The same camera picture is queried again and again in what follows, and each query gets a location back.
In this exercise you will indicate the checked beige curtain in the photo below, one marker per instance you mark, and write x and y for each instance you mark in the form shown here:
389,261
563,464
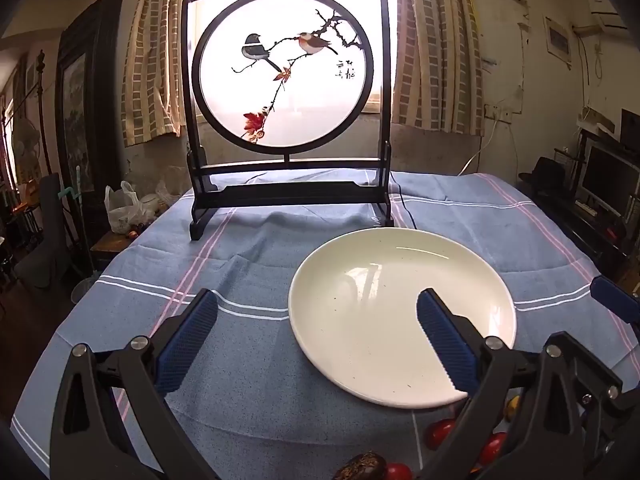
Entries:
440,50
150,60

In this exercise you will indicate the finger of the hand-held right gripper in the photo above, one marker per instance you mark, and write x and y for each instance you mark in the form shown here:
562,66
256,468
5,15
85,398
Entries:
612,296

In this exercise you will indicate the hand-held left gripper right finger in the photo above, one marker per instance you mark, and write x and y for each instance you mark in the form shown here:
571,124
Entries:
445,345

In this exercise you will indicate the black framed bird screen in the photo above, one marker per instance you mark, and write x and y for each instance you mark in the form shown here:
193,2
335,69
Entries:
287,192

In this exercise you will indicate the blue striped tablecloth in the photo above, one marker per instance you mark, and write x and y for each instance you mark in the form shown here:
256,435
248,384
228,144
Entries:
250,260

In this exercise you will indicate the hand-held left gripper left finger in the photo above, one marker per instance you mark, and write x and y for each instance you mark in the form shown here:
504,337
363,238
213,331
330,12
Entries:
187,340

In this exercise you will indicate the wall power socket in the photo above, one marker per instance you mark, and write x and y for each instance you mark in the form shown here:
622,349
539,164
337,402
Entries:
497,111

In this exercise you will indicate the yellow green tomato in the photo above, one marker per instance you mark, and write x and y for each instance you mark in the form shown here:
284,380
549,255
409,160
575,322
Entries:
512,407

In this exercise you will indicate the small red tomato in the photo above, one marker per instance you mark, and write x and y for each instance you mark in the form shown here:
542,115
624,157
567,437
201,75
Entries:
492,447
439,432

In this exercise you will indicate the dark coat stand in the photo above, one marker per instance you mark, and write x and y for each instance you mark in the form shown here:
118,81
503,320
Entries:
42,110

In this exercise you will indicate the standing fan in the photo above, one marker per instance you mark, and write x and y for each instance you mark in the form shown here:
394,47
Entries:
25,145

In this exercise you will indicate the black hat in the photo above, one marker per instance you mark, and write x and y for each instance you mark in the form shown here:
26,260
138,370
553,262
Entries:
542,170

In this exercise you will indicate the small framed wall picture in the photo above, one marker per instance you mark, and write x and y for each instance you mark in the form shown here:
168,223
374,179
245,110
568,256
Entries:
557,40

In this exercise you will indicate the dark framed painting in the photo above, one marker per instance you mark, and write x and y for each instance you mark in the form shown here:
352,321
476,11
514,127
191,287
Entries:
82,110

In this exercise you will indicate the brown water chestnut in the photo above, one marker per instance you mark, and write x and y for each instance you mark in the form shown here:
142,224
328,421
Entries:
362,467

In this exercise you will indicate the white air conditioner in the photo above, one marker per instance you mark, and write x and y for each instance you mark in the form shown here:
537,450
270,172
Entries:
607,12

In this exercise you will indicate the white round plate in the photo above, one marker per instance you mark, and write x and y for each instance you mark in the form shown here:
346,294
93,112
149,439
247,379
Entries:
380,300

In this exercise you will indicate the white plastic bag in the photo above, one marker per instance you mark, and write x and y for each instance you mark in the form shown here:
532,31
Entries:
120,210

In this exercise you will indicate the computer monitor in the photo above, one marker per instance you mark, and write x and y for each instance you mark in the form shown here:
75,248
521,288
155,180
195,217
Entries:
607,177

